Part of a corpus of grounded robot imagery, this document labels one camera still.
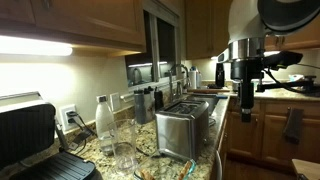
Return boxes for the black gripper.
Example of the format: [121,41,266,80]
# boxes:
[230,58,265,123]

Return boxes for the stainless steel two-slot toaster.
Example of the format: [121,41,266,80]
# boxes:
[154,99,211,163]

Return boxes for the clear glass rectangular bowl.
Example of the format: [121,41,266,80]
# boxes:
[133,151,198,180]

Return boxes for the white round pot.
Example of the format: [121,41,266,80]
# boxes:
[232,79,242,93]

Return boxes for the wooden lower cabinets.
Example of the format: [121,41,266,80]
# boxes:
[226,98,320,168]

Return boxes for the stainless kitchen sink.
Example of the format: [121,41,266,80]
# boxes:
[186,94,222,116]

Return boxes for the wooden cutting board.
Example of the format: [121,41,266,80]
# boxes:
[188,87,232,94]

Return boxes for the wooden counter drawers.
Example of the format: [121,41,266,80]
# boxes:
[215,109,231,180]

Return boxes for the black soda maker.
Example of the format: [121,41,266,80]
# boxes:
[214,62,226,88]

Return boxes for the dark hanging dish towel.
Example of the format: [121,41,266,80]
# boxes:
[283,107,305,145]

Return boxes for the teal white box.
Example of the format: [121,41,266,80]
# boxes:
[288,73,305,83]

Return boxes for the white paper towel roll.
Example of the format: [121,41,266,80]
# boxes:
[188,68,198,90]

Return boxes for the dim under-cabinet light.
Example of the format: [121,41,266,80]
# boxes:
[210,49,282,62]

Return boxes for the stainless dishwasher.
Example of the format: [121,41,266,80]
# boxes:
[210,149,224,180]

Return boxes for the chrome sink faucet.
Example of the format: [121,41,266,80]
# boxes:
[168,63,191,101]

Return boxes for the light wooden stool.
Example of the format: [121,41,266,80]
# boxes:
[291,158,320,180]

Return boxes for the black water bottle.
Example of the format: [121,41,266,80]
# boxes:
[153,87,165,112]

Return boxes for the wooden corner upper cabinet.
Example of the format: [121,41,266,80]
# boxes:
[184,0,320,61]

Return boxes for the silver bottle black lid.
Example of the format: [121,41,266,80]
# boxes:
[143,87,156,123]

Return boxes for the dark grey water bottle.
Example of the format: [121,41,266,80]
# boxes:
[133,89,147,125]

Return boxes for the dark kitchen window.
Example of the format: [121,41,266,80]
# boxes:
[124,9,184,89]

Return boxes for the clear drinking glass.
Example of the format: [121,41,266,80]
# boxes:
[107,119,139,176]

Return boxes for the clear bottle white cap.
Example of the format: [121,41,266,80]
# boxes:
[95,94,116,156]

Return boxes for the black power adapter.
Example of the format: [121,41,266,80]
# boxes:
[68,129,94,152]

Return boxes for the black panini grill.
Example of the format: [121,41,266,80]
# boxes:
[0,91,104,180]

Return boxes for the bright under-cabinet light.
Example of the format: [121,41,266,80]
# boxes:
[0,34,74,57]

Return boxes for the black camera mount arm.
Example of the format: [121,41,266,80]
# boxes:
[255,75,318,94]

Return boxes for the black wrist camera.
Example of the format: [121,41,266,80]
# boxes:
[263,50,304,70]

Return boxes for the black toaster cord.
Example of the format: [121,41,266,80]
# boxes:
[135,146,162,158]

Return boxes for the white switch plate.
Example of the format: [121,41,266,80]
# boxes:
[109,92,121,112]

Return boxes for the black plug with cord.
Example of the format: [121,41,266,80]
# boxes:
[65,110,98,138]

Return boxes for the white wall outlet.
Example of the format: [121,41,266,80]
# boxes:
[59,104,79,132]

